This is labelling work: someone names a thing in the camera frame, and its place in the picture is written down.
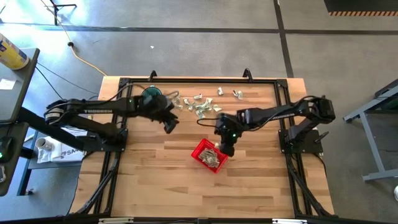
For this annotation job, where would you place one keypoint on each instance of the white paper label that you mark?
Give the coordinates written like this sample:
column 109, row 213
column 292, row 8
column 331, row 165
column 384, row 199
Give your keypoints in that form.
column 7, row 84

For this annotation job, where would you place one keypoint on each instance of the black mat orange striped edge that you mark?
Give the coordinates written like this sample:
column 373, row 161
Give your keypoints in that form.
column 360, row 6

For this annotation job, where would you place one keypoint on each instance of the black tripod stand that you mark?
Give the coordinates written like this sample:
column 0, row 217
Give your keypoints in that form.
column 55, row 14

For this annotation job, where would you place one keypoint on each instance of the black diagonal support beam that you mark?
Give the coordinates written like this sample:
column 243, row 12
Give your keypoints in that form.
column 37, row 123

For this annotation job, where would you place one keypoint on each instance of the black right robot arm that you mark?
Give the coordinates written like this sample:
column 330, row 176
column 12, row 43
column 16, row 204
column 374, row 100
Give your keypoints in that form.
column 280, row 113

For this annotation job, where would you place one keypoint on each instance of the grey blue metal table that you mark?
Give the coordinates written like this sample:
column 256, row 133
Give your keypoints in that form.
column 371, row 143

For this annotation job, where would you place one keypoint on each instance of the silver metal bracket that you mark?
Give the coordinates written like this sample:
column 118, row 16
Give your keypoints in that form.
column 289, row 221
column 115, row 220

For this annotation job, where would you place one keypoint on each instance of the red plastic slotted basket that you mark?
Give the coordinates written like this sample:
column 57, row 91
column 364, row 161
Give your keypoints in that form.
column 196, row 153

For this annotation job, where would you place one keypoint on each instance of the white printed paper bag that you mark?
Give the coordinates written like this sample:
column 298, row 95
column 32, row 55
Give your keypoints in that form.
column 68, row 154

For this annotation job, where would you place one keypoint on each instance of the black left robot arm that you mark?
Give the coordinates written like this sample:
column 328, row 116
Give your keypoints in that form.
column 93, row 107

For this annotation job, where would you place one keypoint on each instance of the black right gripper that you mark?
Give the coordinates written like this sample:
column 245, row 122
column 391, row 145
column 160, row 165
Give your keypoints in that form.
column 228, row 127

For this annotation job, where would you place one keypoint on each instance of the green mug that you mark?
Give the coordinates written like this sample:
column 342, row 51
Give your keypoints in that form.
column 151, row 91

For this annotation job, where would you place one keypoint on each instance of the black device with indicator light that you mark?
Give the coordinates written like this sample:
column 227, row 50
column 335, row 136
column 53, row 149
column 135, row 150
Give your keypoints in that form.
column 6, row 147

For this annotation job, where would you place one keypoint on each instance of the black aluminium table frame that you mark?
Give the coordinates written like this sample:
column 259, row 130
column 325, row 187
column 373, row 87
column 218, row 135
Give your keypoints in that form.
column 199, row 80

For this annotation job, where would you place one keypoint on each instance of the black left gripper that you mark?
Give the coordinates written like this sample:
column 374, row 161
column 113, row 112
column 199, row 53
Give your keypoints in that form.
column 155, row 107

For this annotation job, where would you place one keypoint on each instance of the dark grey side desk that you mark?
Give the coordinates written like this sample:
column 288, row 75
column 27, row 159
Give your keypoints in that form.
column 21, row 99

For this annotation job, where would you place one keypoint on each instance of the small white cup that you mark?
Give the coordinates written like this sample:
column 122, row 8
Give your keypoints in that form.
column 43, row 144

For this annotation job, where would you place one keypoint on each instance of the yellow wipes canister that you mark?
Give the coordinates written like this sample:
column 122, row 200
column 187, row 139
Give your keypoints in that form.
column 11, row 53

